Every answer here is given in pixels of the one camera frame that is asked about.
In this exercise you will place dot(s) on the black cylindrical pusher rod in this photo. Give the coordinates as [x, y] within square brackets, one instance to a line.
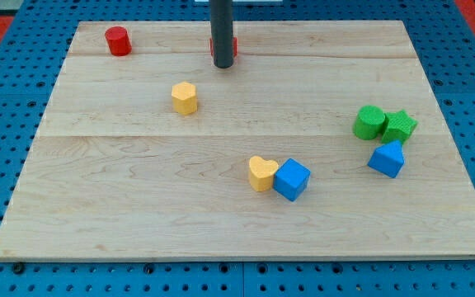
[221, 25]

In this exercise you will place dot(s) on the light wooden board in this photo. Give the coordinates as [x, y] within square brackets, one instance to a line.
[114, 174]

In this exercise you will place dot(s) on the blue triangular prism block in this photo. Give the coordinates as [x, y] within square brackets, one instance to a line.
[388, 159]

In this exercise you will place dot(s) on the green cylinder block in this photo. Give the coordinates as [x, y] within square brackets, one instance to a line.
[368, 122]

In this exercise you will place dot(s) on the blue cube block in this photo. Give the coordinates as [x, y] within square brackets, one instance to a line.
[291, 179]

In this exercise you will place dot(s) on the red cylinder block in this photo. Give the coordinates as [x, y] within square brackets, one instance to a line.
[117, 38]

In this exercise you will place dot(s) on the green star block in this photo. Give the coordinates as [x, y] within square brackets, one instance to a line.
[398, 126]

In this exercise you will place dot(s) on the red star block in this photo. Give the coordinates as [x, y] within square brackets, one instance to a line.
[235, 46]

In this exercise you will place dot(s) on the yellow hexagon block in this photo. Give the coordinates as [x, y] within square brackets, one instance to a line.
[184, 98]

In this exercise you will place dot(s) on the yellow heart block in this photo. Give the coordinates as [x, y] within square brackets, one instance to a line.
[261, 173]

